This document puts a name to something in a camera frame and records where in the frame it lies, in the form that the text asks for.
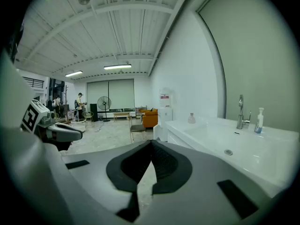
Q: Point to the white bathroom sink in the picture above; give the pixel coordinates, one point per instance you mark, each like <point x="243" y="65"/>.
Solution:
<point x="178" y="125"/>

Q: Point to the orange sofa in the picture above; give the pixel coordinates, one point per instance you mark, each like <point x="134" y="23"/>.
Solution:
<point x="150" y="119"/>

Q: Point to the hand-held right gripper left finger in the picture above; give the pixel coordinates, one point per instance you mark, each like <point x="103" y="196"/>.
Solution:
<point x="93" y="179"/>

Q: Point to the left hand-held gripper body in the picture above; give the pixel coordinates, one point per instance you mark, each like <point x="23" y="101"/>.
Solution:
<point x="30" y="117"/>

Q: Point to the black standing fan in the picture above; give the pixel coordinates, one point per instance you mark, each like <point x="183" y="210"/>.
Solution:
<point x="104" y="103"/>

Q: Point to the white water dispenser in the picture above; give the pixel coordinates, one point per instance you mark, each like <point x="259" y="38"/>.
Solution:
<point x="165" y="116"/>

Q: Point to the chrome faucet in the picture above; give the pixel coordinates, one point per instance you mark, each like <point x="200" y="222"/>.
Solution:
<point x="241" y="116"/>

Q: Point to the wooden coat rack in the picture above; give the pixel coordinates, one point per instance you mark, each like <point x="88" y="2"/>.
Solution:
<point x="65" y="102"/>

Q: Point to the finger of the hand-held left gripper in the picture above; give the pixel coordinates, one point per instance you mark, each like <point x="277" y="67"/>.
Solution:
<point x="68" y="133"/>

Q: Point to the black tall speaker box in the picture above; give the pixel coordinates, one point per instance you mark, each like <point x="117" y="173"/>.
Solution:
<point x="94" y="112"/>

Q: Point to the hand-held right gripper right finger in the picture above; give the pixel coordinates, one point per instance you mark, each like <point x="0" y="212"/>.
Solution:
<point x="206" y="172"/>

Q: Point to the grey window blinds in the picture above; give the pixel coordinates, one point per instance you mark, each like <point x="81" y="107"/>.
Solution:
<point x="110" y="94"/>

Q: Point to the white low side box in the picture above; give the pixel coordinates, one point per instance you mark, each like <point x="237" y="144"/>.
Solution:
<point x="157" y="131"/>

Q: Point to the low wooden table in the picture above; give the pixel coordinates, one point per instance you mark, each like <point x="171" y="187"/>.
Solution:
<point x="121" y="114"/>

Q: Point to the brown seat wooden chair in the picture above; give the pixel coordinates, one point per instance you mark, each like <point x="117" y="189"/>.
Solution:
<point x="137" y="128"/>

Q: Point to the metal frame shelf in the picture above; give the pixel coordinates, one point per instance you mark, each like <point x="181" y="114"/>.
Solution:
<point x="141" y="109"/>

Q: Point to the long ceiling light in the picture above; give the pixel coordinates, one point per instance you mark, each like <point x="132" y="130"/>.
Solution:
<point x="117" y="66"/>
<point x="73" y="73"/>

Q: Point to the white soap dispenser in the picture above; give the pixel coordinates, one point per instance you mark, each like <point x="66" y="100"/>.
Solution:
<point x="259" y="122"/>

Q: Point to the small brown object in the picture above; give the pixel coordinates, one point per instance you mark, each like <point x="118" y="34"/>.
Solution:
<point x="191" y="118"/>

